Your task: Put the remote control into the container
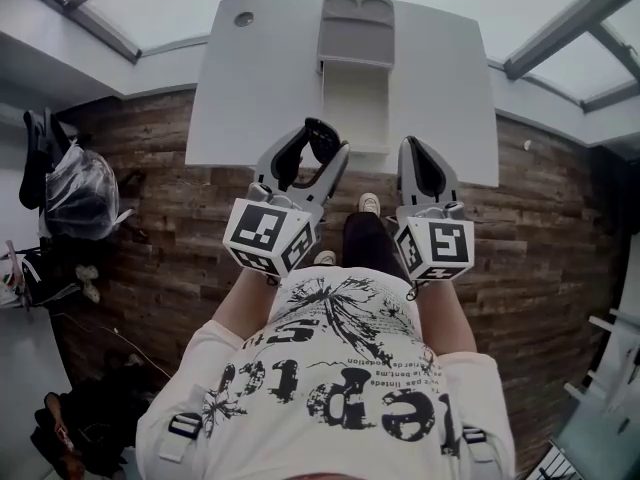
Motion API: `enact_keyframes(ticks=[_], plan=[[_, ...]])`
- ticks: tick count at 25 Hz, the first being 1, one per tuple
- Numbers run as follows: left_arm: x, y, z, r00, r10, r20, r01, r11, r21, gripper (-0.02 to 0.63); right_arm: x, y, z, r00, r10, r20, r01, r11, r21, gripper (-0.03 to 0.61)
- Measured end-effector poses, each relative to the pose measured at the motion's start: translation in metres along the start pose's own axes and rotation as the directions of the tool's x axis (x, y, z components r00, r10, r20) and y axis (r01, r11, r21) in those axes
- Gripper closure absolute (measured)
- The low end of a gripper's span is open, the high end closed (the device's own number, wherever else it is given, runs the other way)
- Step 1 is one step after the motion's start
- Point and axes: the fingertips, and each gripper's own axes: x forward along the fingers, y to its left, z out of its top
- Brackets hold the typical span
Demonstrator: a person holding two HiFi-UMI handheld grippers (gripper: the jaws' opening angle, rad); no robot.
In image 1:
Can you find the grey lidded white container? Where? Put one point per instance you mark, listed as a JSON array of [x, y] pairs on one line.
[[356, 33]]

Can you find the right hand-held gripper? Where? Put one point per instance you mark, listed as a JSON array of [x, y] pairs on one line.
[[445, 245]]

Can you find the white game controller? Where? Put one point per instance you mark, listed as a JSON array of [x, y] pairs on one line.
[[89, 283]]

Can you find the clear plastic bag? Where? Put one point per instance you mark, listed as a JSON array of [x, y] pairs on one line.
[[82, 188]]

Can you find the black bag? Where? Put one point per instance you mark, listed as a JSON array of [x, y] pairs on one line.
[[95, 418]]

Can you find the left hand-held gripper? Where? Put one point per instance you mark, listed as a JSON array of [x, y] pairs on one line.
[[260, 228]]

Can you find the round grey table grommet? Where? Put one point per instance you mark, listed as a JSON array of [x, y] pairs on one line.
[[243, 18]]

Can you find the white metal rack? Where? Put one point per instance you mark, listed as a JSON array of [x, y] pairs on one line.
[[615, 363]]

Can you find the person's left forearm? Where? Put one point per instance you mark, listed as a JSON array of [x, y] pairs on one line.
[[245, 303]]

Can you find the white printed T-shirt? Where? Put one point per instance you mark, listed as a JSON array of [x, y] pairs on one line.
[[325, 388]]

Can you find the person's black trouser leg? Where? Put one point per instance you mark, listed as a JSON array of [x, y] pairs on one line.
[[370, 243]]

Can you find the person's right forearm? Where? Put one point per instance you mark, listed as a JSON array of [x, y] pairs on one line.
[[445, 318]]

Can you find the white shoe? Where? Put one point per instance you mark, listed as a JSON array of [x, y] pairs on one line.
[[325, 258], [370, 203]]

